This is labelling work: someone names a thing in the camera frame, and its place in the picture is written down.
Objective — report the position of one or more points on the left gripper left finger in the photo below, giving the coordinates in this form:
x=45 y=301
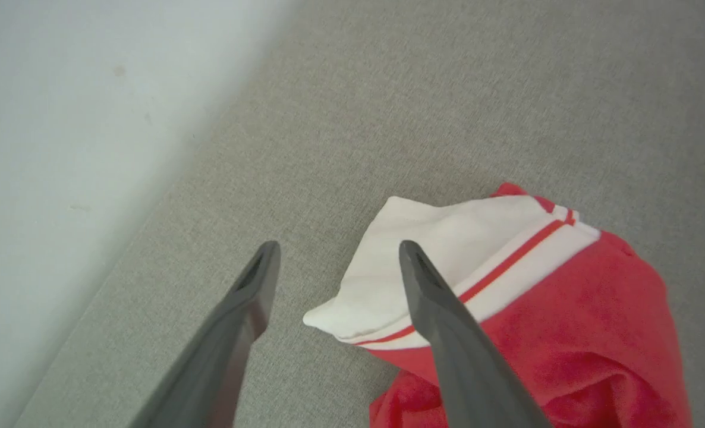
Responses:
x=222 y=356

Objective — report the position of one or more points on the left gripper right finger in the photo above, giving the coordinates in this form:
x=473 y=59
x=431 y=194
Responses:
x=465 y=362

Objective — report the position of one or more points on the grey fabric sofa cushion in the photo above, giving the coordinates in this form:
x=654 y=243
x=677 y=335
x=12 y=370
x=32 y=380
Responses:
x=388 y=119

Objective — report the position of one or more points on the red and white jersey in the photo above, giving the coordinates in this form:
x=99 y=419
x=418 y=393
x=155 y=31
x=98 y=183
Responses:
x=578 y=333

